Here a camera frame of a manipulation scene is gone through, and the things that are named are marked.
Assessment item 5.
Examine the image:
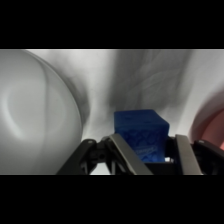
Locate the grey bowl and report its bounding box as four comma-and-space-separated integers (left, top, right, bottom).
0, 49, 92, 175

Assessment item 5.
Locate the blue cube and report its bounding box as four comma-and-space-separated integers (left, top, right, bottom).
113, 108, 171, 164

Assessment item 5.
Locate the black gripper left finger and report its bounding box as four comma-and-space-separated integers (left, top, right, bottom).
55, 133, 154, 175

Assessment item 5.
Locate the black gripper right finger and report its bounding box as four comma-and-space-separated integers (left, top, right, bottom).
165, 134, 224, 175

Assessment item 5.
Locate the pink bowl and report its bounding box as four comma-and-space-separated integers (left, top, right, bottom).
188, 96, 224, 152

